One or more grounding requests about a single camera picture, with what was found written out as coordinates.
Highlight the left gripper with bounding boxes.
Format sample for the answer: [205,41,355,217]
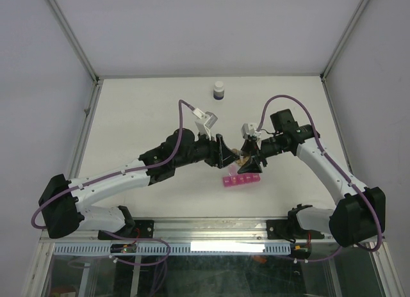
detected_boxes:
[174,129,240,169]

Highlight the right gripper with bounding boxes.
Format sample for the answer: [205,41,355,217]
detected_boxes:
[237,134,283,173]

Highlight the clear bottle yellow pills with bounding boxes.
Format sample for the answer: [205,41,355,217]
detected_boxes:
[232,148,250,167]

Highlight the pink weekly pill organizer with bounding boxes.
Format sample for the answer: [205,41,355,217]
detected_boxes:
[222,163,261,188]

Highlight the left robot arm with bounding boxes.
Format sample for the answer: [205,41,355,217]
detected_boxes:
[38,129,239,239]

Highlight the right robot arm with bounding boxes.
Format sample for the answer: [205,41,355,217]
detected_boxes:
[238,109,386,247]

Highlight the white cap dark bottle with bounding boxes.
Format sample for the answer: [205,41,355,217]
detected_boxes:
[213,81,225,100]

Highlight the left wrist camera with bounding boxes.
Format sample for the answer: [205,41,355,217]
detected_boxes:
[192,108,218,140]

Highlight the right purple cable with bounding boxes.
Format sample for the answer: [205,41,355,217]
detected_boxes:
[258,95,384,252]

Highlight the purple cable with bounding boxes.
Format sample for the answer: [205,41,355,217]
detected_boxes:
[258,95,384,252]
[30,99,199,229]

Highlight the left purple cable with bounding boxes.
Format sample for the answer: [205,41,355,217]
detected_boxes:
[30,99,199,229]

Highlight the aluminium mounting rail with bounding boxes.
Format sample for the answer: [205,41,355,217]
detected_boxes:
[40,217,337,246]

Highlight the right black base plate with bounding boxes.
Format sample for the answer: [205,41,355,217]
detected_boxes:
[266,219,296,243]

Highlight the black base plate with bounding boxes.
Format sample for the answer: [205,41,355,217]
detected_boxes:
[97,219,154,241]
[266,219,296,243]

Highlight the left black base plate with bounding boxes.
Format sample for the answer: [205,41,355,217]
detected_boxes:
[97,219,154,241]

